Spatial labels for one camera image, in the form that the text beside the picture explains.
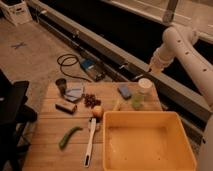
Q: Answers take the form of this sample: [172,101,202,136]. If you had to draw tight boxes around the black cable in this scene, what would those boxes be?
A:
[56,53,93,83]

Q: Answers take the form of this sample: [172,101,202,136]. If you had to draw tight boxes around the pale corn piece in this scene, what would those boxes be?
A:
[113,99,122,111]

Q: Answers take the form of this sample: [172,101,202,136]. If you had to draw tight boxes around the bunch of dark grapes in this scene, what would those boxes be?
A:
[84,94,101,108]

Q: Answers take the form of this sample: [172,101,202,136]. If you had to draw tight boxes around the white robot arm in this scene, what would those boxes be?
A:
[149,25,213,171]

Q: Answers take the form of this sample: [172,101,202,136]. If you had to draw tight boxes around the dark rectangular block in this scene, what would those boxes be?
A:
[55,103,77,115]

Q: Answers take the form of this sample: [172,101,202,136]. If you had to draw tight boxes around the yellow onion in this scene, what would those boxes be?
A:
[92,106,104,119]

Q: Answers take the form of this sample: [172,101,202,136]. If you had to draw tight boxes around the black chair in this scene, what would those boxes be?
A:
[0,69,37,171]

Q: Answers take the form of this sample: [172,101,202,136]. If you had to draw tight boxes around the blue power box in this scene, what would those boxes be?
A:
[80,59,105,82]

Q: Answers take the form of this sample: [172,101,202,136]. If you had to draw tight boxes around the white handled peeler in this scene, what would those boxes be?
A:
[84,117,96,168]

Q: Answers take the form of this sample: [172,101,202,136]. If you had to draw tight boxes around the yellow plastic bin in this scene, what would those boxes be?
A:
[103,111,197,171]

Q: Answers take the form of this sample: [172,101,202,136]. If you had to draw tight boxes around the white paper cup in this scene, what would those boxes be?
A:
[138,78,153,94]

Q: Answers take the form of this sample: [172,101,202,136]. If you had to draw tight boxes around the dark metal cup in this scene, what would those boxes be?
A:
[55,78,67,95]

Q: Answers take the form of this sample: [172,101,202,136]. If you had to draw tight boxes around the blue sponge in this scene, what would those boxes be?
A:
[118,84,132,99]

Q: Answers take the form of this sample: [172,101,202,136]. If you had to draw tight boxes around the white storage crate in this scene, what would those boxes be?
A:
[0,0,32,26]

